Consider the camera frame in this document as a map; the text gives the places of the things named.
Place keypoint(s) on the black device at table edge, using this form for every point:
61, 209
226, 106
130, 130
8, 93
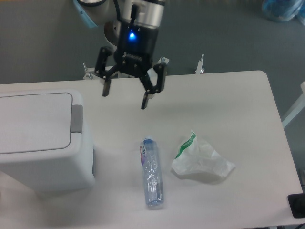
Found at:
297, 205

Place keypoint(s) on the white push-top trash can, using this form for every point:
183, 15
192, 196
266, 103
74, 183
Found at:
45, 142

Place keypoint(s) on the crushed clear plastic bottle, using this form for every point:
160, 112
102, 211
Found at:
151, 174

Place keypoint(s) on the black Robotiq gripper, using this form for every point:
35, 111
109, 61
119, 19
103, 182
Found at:
134, 57

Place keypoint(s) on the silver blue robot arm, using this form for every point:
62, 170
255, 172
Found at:
112, 14

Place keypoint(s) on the blue plastic bag on floor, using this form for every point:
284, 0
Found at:
281, 10

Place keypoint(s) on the levelling foot bolt right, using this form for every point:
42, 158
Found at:
200, 69

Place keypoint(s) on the white frame leg at right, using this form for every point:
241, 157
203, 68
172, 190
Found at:
295, 109

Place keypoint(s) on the crumpled white plastic bag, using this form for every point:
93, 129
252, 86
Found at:
196, 156

